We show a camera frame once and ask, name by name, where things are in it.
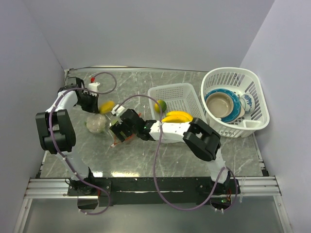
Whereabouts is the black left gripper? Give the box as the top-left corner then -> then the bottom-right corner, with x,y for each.
77,92 -> 100,114

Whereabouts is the yellow fake mango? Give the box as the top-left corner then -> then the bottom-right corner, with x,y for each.
99,100 -> 115,115

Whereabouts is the clear zip top bag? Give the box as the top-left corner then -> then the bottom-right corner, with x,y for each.
109,120 -> 134,148

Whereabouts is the white fake cauliflower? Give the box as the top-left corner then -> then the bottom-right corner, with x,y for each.
86,114 -> 107,133

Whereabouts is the yellow green fake citrus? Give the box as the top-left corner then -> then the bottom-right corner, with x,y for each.
154,100 -> 167,114

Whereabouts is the yellow fake banana bunch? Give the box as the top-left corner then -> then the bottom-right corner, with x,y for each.
162,111 -> 193,123

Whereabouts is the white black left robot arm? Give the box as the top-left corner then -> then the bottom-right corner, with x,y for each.
35,77 -> 99,195

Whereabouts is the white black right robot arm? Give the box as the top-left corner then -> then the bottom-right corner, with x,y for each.
110,105 -> 230,195

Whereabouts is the white rectangular perforated basket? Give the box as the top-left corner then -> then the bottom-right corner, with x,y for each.
147,83 -> 207,144

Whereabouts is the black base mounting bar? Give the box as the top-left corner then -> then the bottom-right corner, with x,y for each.
68,177 -> 241,210

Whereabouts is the blue rimmed beige bowl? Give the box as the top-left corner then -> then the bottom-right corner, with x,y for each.
205,88 -> 245,123

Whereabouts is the white round slotted basket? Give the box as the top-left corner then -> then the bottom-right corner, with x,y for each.
200,67 -> 270,138

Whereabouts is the blue white porcelain vase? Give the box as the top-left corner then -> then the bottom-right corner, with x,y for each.
240,93 -> 255,114

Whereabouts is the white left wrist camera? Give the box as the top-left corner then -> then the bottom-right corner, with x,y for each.
88,82 -> 101,92

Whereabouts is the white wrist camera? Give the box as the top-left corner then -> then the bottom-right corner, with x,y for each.
111,104 -> 126,117
88,82 -> 101,92

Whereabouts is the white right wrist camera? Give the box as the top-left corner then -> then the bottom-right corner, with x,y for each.
111,104 -> 126,117

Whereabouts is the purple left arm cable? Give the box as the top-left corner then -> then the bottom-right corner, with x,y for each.
48,71 -> 117,216

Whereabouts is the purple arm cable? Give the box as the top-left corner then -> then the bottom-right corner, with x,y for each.
114,94 -> 239,211
48,71 -> 117,216

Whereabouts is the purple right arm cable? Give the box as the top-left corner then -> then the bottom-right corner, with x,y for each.
114,94 -> 239,211

